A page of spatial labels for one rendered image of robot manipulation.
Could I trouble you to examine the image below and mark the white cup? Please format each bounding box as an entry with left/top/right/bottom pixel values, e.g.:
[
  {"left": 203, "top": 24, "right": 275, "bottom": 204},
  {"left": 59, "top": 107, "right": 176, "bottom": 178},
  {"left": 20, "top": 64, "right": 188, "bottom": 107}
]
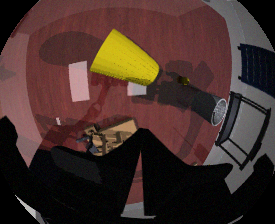
[{"left": 192, "top": 91, "right": 227, "bottom": 127}]

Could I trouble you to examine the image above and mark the yellow perforated cylinder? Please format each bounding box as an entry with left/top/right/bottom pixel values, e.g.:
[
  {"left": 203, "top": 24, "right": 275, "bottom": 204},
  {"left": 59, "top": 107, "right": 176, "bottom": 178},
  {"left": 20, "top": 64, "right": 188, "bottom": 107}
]
[{"left": 89, "top": 30, "right": 160, "bottom": 85}]

